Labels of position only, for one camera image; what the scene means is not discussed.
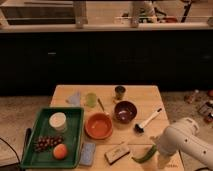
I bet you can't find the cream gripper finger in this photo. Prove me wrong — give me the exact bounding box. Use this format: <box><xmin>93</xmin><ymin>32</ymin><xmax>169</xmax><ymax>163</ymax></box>
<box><xmin>157</xmin><ymin>154</ymin><xmax>170</xmax><ymax>169</ymax></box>

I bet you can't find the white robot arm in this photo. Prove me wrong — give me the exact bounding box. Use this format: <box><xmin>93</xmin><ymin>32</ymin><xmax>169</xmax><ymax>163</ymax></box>
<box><xmin>156</xmin><ymin>117</ymin><xmax>213</xmax><ymax>171</ymax></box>

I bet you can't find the dark purple bowl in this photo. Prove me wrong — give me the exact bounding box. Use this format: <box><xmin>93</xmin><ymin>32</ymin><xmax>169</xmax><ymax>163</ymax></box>
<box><xmin>114</xmin><ymin>101</ymin><xmax>137</xmax><ymax>124</ymax></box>

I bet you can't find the orange red bowl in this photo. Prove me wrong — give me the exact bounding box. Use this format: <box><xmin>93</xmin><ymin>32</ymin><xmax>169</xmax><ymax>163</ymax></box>
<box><xmin>84</xmin><ymin>113</ymin><xmax>113</xmax><ymax>140</ymax></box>

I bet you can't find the wooden block eraser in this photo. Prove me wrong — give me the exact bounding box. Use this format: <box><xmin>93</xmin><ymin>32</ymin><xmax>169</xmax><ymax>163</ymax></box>
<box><xmin>104</xmin><ymin>143</ymin><xmax>130</xmax><ymax>165</ymax></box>

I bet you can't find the blue sponge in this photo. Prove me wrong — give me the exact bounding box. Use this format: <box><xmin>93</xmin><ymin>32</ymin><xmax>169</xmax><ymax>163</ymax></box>
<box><xmin>79</xmin><ymin>142</ymin><xmax>96</xmax><ymax>166</ymax></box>

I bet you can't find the small metal cup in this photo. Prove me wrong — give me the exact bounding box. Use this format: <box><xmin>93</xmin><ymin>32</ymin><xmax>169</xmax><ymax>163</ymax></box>
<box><xmin>115</xmin><ymin>85</ymin><xmax>126</xmax><ymax>100</ymax></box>

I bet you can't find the wooden spoon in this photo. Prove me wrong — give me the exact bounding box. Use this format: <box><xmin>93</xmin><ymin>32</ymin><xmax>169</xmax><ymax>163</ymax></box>
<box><xmin>97</xmin><ymin>98</ymin><xmax>109</xmax><ymax>116</ymax></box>

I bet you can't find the green plastic tray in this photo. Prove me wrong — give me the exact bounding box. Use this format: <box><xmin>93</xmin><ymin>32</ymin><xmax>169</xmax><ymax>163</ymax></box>
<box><xmin>21</xmin><ymin>107</ymin><xmax>84</xmax><ymax>169</ymax></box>

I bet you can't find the green plastic cup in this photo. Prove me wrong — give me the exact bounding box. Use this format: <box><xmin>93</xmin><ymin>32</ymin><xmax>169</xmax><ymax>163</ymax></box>
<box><xmin>86</xmin><ymin>93</ymin><xmax>97</xmax><ymax>108</ymax></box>

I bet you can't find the orange fruit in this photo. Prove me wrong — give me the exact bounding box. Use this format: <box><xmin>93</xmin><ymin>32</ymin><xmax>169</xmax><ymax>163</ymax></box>
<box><xmin>53</xmin><ymin>144</ymin><xmax>68</xmax><ymax>160</ymax></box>

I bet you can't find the light blue cloth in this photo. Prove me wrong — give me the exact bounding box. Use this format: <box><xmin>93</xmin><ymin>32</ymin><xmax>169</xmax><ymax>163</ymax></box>
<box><xmin>66</xmin><ymin>92</ymin><xmax>81</xmax><ymax>107</ymax></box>

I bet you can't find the white lidded jar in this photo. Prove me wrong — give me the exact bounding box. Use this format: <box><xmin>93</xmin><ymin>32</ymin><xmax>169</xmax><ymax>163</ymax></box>
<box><xmin>49</xmin><ymin>112</ymin><xmax>67</xmax><ymax>132</ymax></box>

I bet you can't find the bunch of dark grapes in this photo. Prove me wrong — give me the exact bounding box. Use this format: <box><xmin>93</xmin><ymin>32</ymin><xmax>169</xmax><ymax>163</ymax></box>
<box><xmin>34</xmin><ymin>136</ymin><xmax>64</xmax><ymax>152</ymax></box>

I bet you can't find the black marker pen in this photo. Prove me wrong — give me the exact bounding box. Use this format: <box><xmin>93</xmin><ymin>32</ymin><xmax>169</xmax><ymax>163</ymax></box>
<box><xmin>23</xmin><ymin>128</ymin><xmax>32</xmax><ymax>154</ymax></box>

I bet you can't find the white handled black brush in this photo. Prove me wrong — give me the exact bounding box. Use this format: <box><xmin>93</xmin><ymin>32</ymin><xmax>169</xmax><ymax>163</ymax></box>
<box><xmin>134</xmin><ymin>108</ymin><xmax>162</xmax><ymax>133</ymax></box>

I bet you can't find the black cable left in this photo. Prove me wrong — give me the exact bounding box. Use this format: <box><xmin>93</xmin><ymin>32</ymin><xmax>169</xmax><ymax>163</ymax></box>
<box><xmin>0</xmin><ymin>136</ymin><xmax>23</xmax><ymax>168</ymax></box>

